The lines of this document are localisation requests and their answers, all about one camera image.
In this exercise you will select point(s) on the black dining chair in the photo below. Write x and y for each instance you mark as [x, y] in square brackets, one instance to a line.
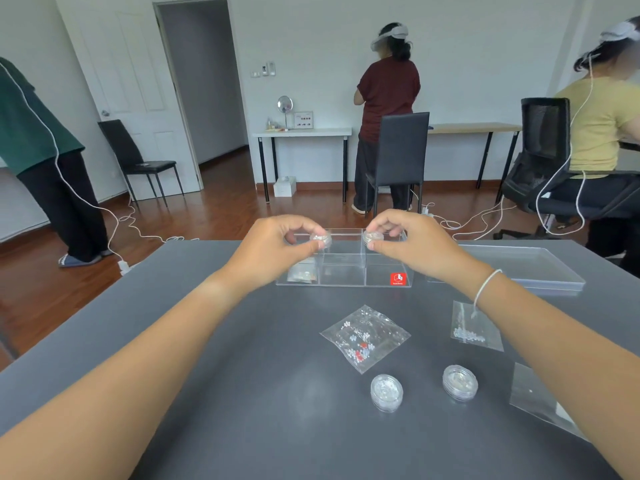
[127, 149]
[402, 149]

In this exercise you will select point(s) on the round standing mirror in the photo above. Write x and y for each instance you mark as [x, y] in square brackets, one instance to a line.
[285, 103]

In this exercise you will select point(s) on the clear acrylic compartment organizer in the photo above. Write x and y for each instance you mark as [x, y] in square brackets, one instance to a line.
[350, 269]

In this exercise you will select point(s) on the person's right thumb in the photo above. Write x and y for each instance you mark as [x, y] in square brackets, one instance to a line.
[391, 250]

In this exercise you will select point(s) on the person's right forearm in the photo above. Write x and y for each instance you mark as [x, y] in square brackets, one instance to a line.
[560, 354]

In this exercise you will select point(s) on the white power adapter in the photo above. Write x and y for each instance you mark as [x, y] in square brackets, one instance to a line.
[123, 267]

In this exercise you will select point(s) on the small bag with white flowers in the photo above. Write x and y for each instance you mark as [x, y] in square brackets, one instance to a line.
[472, 327]

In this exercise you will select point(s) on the white panel door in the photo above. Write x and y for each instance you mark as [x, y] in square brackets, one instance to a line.
[125, 69]

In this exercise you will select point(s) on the white box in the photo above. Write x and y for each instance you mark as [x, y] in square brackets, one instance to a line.
[285, 187]

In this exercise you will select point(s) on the wooden table with black legs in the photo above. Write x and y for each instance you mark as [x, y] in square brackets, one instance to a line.
[475, 127]

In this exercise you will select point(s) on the small clear bag with beads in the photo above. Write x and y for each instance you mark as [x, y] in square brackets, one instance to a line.
[301, 274]

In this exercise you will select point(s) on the person's right hand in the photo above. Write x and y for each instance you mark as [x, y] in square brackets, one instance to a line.
[425, 249]

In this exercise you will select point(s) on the empty clear plastic bag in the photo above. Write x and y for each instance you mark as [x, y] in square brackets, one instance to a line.
[537, 394]

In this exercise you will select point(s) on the person's left hand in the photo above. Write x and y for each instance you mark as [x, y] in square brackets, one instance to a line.
[265, 249]

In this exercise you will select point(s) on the clear plastic organizer lid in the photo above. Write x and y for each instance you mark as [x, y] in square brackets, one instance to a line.
[520, 267]

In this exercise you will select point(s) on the black mesh office chair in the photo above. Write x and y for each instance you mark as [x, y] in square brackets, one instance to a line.
[542, 129]

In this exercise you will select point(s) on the blue slipper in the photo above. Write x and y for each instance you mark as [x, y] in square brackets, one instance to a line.
[77, 260]

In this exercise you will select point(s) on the clear bag with flower beads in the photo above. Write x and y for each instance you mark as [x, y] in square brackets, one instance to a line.
[365, 337]

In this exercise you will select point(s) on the white table with black legs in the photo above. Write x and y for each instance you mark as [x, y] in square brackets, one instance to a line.
[300, 131]

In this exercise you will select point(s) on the small white display frame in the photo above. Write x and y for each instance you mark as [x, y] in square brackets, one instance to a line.
[303, 119]

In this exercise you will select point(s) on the white head-mounted headset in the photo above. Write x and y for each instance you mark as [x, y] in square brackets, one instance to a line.
[620, 30]
[392, 33]

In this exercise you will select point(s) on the small clear round jar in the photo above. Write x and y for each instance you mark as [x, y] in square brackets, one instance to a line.
[460, 382]
[372, 238]
[322, 240]
[386, 392]

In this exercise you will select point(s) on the person's left forearm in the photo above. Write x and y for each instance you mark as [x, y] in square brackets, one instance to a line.
[140, 364]

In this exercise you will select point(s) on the white wall switch panel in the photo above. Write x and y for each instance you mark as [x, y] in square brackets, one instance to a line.
[263, 70]

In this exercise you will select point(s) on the person's left thumb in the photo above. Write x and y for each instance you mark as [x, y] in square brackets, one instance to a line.
[302, 250]

